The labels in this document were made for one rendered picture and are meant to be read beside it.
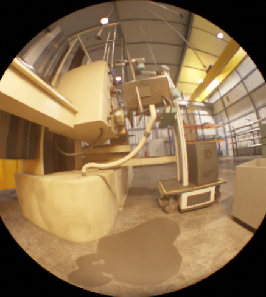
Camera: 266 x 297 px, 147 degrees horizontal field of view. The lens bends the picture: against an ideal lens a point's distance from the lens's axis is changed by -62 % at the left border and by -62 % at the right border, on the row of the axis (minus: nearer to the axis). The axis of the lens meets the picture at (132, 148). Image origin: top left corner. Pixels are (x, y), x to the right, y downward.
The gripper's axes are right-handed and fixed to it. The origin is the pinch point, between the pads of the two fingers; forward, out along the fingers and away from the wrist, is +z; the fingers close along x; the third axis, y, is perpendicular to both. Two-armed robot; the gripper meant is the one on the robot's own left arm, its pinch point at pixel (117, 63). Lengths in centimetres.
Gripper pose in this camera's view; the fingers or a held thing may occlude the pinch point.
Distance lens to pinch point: 136.5
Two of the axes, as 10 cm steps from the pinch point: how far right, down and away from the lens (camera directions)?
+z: -10.0, 0.8, 0.6
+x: 0.5, 9.2, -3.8
